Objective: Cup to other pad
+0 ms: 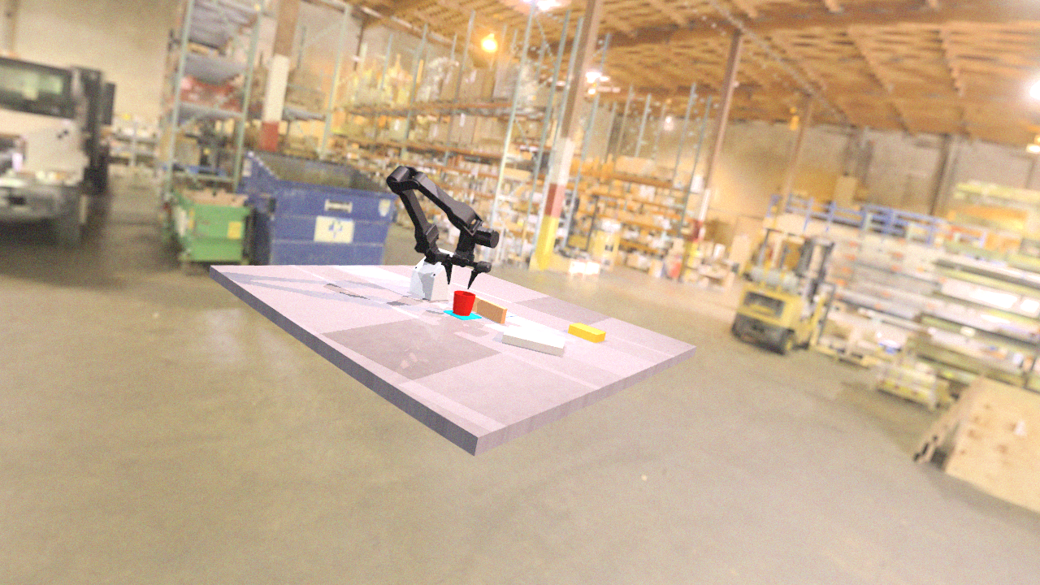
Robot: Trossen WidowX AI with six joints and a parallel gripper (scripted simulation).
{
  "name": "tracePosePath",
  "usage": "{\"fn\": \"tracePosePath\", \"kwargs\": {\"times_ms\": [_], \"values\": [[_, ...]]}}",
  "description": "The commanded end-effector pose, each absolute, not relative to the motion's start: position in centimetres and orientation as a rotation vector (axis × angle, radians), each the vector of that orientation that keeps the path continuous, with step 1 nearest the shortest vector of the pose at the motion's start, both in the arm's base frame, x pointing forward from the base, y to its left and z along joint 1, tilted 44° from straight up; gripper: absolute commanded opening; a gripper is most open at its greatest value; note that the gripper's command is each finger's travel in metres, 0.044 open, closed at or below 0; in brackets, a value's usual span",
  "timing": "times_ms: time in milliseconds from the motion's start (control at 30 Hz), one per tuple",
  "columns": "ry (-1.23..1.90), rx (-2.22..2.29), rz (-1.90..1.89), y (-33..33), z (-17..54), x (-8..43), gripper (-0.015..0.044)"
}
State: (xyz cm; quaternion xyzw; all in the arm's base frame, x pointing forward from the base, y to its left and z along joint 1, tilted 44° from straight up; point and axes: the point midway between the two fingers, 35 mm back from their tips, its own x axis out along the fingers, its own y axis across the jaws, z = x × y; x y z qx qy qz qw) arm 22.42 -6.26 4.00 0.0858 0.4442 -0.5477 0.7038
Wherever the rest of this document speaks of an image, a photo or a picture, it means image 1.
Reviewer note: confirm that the yellow flat box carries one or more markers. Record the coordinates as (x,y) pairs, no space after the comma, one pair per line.
(586,332)

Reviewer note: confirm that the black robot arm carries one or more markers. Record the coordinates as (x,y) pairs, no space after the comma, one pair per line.
(461,215)

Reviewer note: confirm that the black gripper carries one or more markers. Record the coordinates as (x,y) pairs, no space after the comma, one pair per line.
(479,267)

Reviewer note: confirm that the red cup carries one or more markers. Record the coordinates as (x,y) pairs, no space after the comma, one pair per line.
(463,302)

